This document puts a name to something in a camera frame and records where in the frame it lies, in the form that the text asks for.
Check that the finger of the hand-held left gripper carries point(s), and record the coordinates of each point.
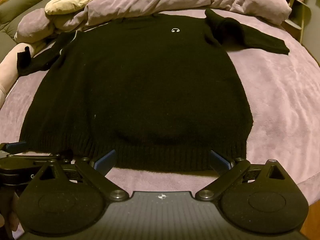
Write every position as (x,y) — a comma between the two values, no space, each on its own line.
(15,145)
(45,156)

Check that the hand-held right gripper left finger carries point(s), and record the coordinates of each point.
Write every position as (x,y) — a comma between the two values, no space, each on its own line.
(106,160)

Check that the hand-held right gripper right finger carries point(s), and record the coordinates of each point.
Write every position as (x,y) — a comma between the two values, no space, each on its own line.
(220,162)

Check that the black knit sweater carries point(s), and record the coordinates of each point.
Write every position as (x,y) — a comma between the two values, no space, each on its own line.
(137,92)

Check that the person's left hand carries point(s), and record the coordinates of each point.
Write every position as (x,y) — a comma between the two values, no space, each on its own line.
(13,217)

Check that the pink long plush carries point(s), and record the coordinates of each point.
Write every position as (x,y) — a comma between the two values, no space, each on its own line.
(7,67)

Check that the purple pillow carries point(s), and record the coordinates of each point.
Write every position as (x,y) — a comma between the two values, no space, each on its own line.
(35,25)

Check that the green sofa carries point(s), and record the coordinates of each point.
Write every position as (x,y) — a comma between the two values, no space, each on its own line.
(22,3)

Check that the cream face plush cushion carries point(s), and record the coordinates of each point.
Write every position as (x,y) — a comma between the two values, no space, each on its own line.
(70,1)

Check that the small wall shelf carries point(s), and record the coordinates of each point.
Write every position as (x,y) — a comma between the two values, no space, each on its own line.
(298,8)

